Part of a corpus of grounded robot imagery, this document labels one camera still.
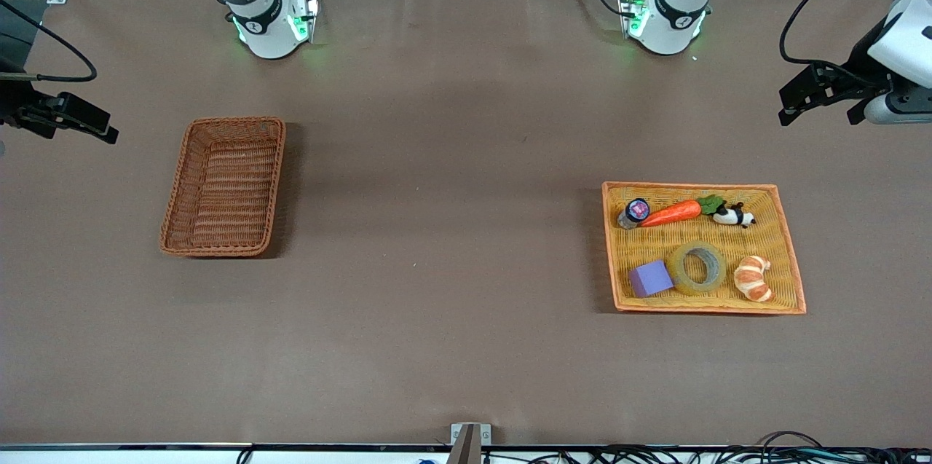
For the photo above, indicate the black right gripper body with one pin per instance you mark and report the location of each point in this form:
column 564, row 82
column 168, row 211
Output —
column 16, row 101

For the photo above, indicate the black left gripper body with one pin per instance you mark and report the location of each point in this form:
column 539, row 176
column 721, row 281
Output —
column 856, row 71

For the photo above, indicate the yellow packing tape roll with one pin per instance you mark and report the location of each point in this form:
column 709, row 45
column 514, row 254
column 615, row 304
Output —
column 681, row 267

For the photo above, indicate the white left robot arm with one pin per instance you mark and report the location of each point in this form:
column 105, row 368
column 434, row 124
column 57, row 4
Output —
column 673, row 9

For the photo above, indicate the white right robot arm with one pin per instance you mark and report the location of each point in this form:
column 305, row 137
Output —
column 266, row 20

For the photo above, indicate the brown wicker basket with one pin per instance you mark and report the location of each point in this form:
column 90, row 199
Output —
column 226, row 187

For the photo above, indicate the yellow basket with orange rim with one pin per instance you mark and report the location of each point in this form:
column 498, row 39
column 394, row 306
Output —
column 764, row 282

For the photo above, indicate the black and white panda toy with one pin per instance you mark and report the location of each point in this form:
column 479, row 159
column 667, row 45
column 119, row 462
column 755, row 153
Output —
column 732, row 215

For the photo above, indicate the orange toy carrot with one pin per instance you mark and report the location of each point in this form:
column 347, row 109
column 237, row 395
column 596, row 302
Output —
column 670, row 213

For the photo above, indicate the toy croissant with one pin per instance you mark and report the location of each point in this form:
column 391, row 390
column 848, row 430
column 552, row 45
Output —
column 753, row 278

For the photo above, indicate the small jar with purple lid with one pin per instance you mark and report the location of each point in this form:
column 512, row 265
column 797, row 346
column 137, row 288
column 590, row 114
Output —
column 635, row 212

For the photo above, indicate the purple foam cube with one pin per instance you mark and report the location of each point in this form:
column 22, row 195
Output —
column 649, row 279

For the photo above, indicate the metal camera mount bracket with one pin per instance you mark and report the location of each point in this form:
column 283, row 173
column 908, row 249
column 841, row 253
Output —
column 470, row 443

